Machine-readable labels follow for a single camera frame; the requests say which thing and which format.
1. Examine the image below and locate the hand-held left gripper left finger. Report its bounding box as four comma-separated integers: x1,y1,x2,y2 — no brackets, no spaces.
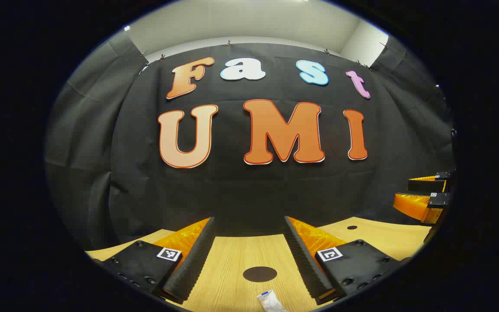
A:
98,217,216,305

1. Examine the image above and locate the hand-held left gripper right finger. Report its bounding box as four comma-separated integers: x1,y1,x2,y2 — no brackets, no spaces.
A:
284,216,406,306

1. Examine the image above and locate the dark brown round coaster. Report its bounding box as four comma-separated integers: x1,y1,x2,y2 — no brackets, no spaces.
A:
243,266,278,283

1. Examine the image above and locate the white toothpaste tube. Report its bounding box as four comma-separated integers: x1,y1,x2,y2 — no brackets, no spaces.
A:
256,289,288,312

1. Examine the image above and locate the black backdrop cloth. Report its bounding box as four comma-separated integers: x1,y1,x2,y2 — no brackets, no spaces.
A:
45,30,456,252

